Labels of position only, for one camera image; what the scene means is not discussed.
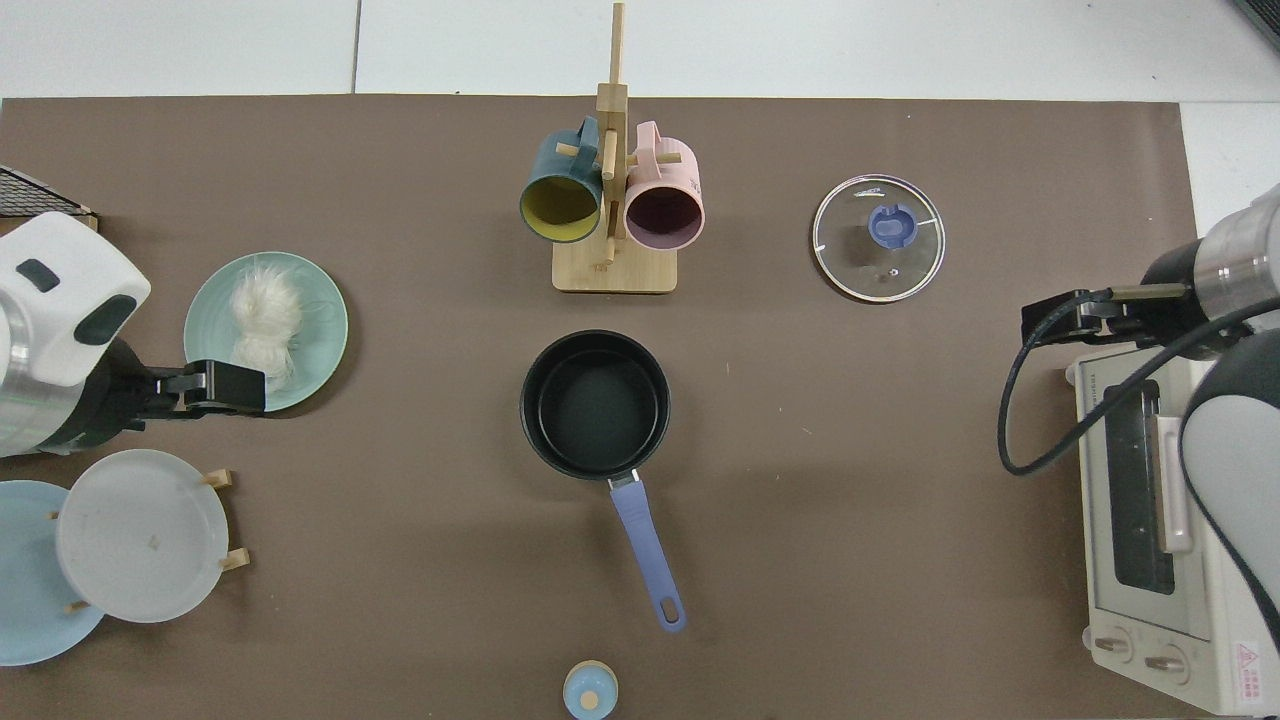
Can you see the dark teal cup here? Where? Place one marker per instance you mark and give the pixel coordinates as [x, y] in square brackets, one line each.
[560, 205]

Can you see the pale toaster oven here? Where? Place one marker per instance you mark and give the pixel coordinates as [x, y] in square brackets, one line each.
[1140, 620]

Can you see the dark grey corner object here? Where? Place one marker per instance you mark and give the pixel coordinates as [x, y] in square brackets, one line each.
[1265, 15]

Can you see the pale green plate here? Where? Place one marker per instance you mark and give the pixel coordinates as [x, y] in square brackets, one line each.
[320, 350]

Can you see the brown table cloth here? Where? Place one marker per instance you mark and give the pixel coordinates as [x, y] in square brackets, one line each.
[850, 450]

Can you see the grey plate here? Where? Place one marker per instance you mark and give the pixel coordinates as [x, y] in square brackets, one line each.
[140, 535]

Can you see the glass lid with blue knob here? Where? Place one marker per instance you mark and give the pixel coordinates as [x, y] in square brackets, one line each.
[850, 260]

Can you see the wooden cup stand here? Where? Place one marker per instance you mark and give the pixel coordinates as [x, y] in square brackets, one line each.
[615, 270]

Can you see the small blue round thing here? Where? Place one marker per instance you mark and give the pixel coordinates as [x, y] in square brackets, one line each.
[578, 690]

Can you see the light blue plate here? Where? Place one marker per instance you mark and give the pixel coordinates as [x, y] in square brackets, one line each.
[25, 600]

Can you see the pink cup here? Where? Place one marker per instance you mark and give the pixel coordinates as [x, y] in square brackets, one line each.
[665, 215]

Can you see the white vermicelli bundle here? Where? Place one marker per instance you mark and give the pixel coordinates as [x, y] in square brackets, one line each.
[265, 320]

